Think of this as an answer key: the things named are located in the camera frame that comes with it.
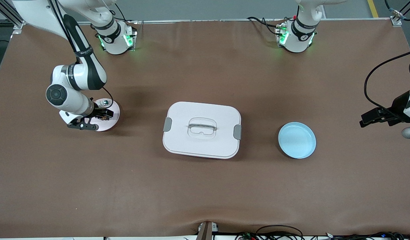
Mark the aluminium table edge rail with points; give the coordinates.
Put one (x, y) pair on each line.
(208, 20)

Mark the pink round plate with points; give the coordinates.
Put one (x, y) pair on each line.
(114, 122)

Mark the aluminium frame structure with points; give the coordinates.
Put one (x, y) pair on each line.
(8, 12)

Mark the white lidded storage box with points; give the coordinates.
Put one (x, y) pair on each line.
(191, 146)

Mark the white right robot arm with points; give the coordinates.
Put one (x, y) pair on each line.
(73, 100)

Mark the metal table edge bracket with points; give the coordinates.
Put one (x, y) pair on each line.
(206, 231)

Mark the metal corner bracket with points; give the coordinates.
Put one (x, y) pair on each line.
(396, 16)

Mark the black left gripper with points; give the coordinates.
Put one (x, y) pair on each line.
(394, 108)

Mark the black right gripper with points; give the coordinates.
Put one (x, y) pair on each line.
(99, 111)

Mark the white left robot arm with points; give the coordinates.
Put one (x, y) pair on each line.
(299, 40)

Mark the green and white push-button switch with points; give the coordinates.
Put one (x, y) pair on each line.
(105, 102)

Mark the light blue round plate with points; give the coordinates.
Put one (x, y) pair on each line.
(296, 140)

